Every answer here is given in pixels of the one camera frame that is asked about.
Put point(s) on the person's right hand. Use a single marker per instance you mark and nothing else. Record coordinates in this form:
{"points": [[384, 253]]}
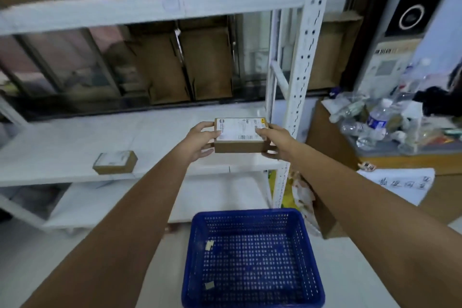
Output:
{"points": [[285, 145]]}

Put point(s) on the person's left hand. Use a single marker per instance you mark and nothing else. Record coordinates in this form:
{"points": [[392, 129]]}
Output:
{"points": [[198, 143]]}

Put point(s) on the labelled box shelved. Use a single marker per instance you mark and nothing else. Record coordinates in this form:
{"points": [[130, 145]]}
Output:
{"points": [[115, 162], [238, 129]]}

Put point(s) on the blue plastic basket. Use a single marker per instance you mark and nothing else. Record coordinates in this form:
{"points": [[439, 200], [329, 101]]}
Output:
{"points": [[249, 214]]}

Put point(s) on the white metal shelving rack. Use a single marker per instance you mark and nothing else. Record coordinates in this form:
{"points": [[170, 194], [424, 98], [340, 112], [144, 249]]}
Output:
{"points": [[72, 145]]}

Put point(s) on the person's left forearm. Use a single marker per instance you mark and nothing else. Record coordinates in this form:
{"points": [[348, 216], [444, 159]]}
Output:
{"points": [[119, 239]]}

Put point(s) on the person's right forearm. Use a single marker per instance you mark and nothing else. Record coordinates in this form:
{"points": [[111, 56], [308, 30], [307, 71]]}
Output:
{"points": [[368, 224]]}

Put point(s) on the brown wooden counter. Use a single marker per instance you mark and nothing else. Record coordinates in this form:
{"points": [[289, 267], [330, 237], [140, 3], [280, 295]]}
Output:
{"points": [[328, 138]]}

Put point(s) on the yellow plastic bag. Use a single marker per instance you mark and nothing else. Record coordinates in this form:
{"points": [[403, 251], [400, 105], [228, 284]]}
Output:
{"points": [[288, 192]]}

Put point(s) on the white plastic bag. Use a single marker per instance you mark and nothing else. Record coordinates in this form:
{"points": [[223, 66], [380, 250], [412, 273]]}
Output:
{"points": [[305, 199]]}

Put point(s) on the flattened brown carton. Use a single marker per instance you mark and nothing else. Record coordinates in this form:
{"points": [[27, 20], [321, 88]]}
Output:
{"points": [[162, 66], [209, 62]]}

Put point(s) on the pile of plastic bottles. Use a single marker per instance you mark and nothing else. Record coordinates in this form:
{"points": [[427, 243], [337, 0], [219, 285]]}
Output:
{"points": [[377, 122]]}

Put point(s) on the grey counter mat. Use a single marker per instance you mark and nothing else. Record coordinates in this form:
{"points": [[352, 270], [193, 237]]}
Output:
{"points": [[382, 152]]}

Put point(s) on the small yellow paper scrap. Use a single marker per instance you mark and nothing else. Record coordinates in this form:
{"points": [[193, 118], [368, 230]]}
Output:
{"points": [[209, 245], [209, 285]]}

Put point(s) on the grey sliding window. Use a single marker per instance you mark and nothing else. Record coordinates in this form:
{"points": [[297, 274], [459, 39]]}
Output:
{"points": [[252, 48]]}

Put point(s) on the white handwritten paper sign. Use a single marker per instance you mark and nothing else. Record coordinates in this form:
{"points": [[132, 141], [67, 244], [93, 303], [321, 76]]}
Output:
{"points": [[400, 185]]}

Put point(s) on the white standing code sign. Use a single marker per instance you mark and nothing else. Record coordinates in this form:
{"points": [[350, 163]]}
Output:
{"points": [[388, 66]]}

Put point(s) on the pink dotted curtain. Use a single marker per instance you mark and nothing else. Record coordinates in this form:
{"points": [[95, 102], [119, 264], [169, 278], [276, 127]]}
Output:
{"points": [[104, 35]]}

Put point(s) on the black cloth bundle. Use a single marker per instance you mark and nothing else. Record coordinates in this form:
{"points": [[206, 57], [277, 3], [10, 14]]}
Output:
{"points": [[440, 100]]}

